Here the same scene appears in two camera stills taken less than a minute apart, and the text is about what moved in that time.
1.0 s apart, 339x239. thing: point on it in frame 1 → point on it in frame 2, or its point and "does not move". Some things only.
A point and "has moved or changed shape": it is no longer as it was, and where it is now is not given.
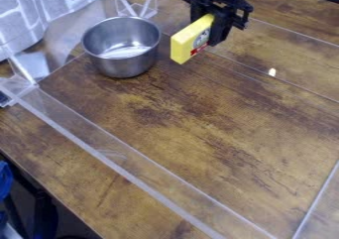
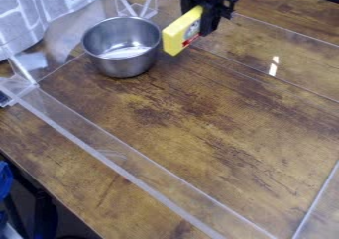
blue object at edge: (5, 179) does not move
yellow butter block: (192, 39) has moved or changed shape
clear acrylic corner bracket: (133, 10) does not move
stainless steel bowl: (121, 44) does not move
